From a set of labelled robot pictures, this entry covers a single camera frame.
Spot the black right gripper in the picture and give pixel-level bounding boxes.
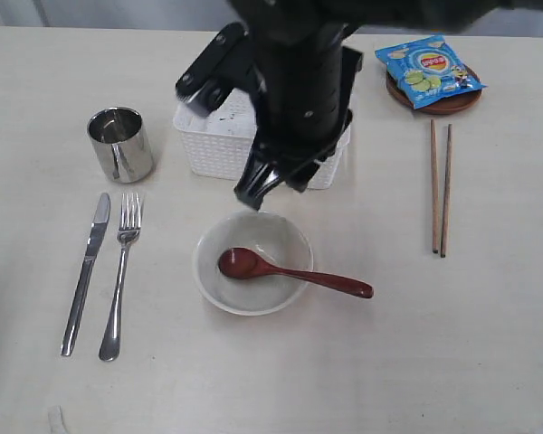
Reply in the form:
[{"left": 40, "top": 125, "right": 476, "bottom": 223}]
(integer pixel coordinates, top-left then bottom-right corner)
[{"left": 233, "top": 22, "right": 362, "bottom": 211}]

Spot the white ceramic bowl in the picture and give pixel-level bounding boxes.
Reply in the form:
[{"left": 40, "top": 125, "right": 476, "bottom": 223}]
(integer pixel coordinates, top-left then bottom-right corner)
[{"left": 193, "top": 211, "right": 314, "bottom": 316}]

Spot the white perforated plastic basket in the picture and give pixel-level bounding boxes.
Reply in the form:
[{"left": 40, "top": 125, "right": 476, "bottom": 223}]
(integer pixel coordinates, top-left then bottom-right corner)
[{"left": 171, "top": 88, "right": 352, "bottom": 191}]

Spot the dark red wooden spoon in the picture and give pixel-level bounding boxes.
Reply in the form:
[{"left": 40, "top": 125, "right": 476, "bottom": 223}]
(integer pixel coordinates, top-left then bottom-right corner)
[{"left": 217, "top": 247, "right": 374, "bottom": 299}]

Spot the silver metal fork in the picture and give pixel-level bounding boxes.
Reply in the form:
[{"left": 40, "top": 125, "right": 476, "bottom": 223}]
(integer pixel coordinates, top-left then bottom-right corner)
[{"left": 99, "top": 193, "right": 142, "bottom": 362}]

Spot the silver foil packet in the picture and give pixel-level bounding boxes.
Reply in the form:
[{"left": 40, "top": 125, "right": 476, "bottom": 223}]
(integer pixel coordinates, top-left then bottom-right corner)
[{"left": 87, "top": 107, "right": 155, "bottom": 184}]

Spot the wooden chopstick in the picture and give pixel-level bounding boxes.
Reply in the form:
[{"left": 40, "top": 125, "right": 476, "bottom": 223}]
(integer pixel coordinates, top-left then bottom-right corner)
[
  {"left": 430, "top": 118, "right": 440, "bottom": 254},
  {"left": 440, "top": 124, "right": 453, "bottom": 258}
]

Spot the blue chips snack bag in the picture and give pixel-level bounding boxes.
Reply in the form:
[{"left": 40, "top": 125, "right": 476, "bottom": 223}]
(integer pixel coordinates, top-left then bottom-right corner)
[{"left": 375, "top": 34, "right": 485, "bottom": 109}]

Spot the silver metal table knife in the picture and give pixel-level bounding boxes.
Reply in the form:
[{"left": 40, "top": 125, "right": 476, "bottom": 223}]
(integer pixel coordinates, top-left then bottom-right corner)
[{"left": 61, "top": 193, "right": 110, "bottom": 357}]

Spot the brown round wooden plate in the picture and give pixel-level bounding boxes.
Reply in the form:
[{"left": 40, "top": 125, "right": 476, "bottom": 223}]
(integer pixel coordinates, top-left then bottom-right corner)
[{"left": 386, "top": 72, "right": 482, "bottom": 116}]

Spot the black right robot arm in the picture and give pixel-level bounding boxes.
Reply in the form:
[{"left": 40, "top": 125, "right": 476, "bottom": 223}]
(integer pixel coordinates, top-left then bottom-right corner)
[{"left": 231, "top": 1, "right": 514, "bottom": 210}]

